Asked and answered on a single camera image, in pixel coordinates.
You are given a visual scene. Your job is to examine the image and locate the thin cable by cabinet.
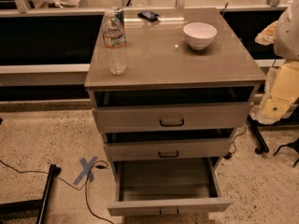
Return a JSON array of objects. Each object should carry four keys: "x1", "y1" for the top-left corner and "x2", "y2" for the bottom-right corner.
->
[{"x1": 230, "y1": 124, "x2": 248, "y2": 156}]

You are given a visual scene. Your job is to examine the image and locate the white ceramic bowl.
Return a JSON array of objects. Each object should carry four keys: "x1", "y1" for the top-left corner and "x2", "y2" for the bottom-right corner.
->
[{"x1": 183, "y1": 22, "x2": 218, "y2": 50}]

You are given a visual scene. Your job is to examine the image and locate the blue tape cross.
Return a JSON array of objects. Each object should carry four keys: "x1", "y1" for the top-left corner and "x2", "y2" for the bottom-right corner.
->
[{"x1": 73, "y1": 156, "x2": 97, "y2": 185}]

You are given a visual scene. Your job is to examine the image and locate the clear plastic water bottle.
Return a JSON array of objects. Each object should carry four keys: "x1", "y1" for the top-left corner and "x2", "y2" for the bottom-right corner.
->
[{"x1": 101, "y1": 9, "x2": 127, "y2": 75}]

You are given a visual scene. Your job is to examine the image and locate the grey drawer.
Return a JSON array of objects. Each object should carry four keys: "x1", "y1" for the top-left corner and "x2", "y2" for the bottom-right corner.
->
[
  {"x1": 93, "y1": 103, "x2": 253, "y2": 133},
  {"x1": 107, "y1": 158, "x2": 231, "y2": 217},
  {"x1": 104, "y1": 138, "x2": 233, "y2": 161}
]

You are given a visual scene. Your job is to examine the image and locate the dark blue snack packet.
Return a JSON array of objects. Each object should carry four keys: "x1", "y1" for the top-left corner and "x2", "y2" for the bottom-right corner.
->
[{"x1": 137, "y1": 10, "x2": 159, "y2": 22}]

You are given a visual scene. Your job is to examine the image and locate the black floor cable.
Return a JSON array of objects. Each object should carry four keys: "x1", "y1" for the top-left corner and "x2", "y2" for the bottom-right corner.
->
[{"x1": 0, "y1": 159, "x2": 115, "y2": 224}]

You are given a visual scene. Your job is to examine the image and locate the black stand base left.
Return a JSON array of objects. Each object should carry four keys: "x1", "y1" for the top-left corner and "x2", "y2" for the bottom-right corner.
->
[{"x1": 0, "y1": 164, "x2": 61, "y2": 224}]

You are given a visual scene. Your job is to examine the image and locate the grey drawer cabinet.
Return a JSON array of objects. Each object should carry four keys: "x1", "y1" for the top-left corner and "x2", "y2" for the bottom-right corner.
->
[{"x1": 83, "y1": 7, "x2": 267, "y2": 179}]

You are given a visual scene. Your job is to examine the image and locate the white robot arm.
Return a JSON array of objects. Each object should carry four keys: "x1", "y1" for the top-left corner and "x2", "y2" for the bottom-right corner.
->
[{"x1": 253, "y1": 0, "x2": 299, "y2": 124}]

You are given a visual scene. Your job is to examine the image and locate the black stand leg right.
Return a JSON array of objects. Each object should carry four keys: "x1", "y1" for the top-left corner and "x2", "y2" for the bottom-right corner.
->
[{"x1": 247, "y1": 116, "x2": 269, "y2": 154}]

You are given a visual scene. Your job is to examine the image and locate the blue drink can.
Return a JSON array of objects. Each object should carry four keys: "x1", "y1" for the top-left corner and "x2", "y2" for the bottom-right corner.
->
[{"x1": 112, "y1": 7, "x2": 124, "y2": 27}]

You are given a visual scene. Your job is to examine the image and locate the black tripod foot right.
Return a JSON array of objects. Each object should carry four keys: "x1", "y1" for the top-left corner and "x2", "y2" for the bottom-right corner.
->
[{"x1": 273, "y1": 137, "x2": 299, "y2": 168}]

